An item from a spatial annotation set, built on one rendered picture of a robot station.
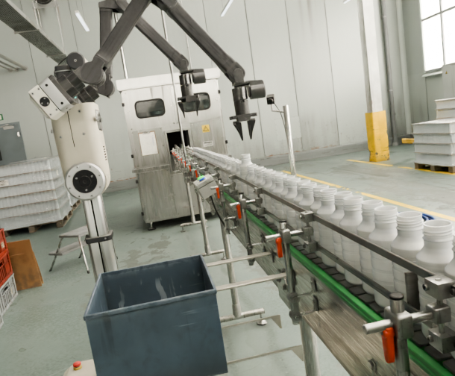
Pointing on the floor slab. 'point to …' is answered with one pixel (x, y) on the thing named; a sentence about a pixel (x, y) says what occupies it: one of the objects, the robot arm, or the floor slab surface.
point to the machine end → (170, 139)
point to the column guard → (377, 136)
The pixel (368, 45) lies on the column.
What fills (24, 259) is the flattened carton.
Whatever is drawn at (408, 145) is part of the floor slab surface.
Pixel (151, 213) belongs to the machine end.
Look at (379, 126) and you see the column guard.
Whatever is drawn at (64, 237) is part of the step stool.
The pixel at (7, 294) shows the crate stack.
